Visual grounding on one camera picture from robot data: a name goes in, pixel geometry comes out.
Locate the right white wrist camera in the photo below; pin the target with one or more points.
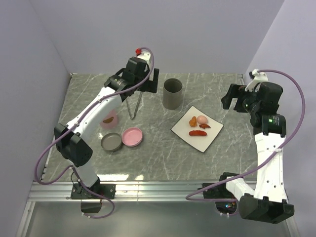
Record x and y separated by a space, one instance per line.
257 78

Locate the brown chicken wing piece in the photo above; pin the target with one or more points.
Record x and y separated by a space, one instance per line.
204 126

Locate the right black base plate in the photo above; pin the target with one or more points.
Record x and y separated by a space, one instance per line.
218 192

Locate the pink cup container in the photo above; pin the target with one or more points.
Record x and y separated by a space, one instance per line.
110 121

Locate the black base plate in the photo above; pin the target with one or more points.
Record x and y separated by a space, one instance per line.
106 190
218 192

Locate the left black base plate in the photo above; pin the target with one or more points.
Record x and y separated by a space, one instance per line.
106 190

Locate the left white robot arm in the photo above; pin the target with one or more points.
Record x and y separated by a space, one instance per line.
72 138

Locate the pink boiled egg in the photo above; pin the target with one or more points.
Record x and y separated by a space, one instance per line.
202 119

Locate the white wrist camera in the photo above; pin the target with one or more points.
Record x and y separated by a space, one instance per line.
257 78
144 55

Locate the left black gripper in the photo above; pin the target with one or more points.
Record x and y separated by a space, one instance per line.
150 86

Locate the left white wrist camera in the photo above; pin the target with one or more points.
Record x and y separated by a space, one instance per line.
144 55

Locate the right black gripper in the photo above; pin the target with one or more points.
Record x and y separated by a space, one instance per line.
238 91

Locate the white square plate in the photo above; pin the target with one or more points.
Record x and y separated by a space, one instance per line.
182 128

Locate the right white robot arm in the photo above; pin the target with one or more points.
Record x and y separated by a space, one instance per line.
268 202

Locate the tall grey cylinder container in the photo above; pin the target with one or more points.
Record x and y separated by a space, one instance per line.
172 94

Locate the orange fried nugget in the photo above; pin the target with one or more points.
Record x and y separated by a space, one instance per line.
193 121

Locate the aluminium frame rail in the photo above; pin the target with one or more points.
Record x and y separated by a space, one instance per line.
125 191

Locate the pink round lid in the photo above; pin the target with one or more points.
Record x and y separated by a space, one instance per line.
132 137

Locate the red sausage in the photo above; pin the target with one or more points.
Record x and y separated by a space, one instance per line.
197 133

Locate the grey round lid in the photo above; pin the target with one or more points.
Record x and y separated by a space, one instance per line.
111 142

